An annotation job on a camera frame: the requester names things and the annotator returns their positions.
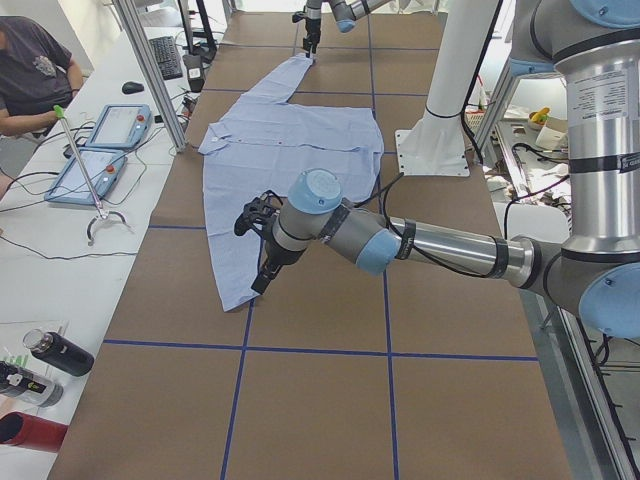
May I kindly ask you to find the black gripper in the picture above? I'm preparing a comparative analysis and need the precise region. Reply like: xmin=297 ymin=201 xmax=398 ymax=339
xmin=303 ymin=17 xmax=321 ymax=56
xmin=251 ymin=240 xmax=305 ymax=294

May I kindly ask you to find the light blue striped shirt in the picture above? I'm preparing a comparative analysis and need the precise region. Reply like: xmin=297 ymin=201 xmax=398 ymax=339
xmin=199 ymin=54 xmax=384 ymax=311

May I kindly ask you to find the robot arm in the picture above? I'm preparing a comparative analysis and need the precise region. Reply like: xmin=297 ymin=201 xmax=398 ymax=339
xmin=292 ymin=0 xmax=389 ymax=58
xmin=234 ymin=1 xmax=639 ymax=338

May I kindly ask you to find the black keyboard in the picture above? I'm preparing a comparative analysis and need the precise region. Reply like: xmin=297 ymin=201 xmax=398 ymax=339
xmin=148 ymin=36 xmax=183 ymax=80

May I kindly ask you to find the black computer mouse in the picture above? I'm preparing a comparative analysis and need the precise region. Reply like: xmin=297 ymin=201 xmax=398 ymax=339
xmin=121 ymin=81 xmax=145 ymax=95

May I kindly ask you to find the lower blue teach pendant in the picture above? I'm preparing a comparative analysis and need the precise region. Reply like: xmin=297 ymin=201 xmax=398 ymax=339
xmin=43 ymin=148 xmax=129 ymax=208

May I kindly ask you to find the blue teach pendant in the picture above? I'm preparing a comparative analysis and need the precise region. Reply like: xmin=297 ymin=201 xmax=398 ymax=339
xmin=43 ymin=148 xmax=129 ymax=208
xmin=85 ymin=104 xmax=153 ymax=150

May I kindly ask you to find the upper blue teach pendant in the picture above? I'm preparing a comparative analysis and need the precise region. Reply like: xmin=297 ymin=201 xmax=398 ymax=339
xmin=85 ymin=104 xmax=153 ymax=150

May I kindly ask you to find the black water bottle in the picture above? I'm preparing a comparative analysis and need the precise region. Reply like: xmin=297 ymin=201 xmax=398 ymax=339
xmin=23 ymin=329 xmax=94 ymax=377

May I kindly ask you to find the reacher grabber stick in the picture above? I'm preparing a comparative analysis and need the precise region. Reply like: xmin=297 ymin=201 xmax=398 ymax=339
xmin=53 ymin=105 xmax=129 ymax=246

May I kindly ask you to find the white cardboard box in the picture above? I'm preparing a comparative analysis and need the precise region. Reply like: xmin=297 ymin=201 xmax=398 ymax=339
xmin=536 ymin=116 xmax=568 ymax=150

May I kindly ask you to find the seated person grey shirt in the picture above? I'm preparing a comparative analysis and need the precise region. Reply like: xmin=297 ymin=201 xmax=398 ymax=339
xmin=1 ymin=16 xmax=84 ymax=136

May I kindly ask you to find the grey black bottle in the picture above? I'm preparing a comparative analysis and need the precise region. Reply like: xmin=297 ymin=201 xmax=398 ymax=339
xmin=1 ymin=361 xmax=64 ymax=407

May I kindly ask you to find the red cylindrical bottle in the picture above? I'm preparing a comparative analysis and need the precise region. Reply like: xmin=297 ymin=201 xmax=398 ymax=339
xmin=1 ymin=412 xmax=68 ymax=453

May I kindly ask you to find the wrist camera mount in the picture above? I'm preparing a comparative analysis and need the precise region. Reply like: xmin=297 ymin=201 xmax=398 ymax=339
xmin=234 ymin=190 xmax=284 ymax=240

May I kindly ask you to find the aluminium frame post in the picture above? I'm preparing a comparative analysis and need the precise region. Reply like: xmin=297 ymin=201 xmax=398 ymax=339
xmin=113 ymin=0 xmax=187 ymax=153

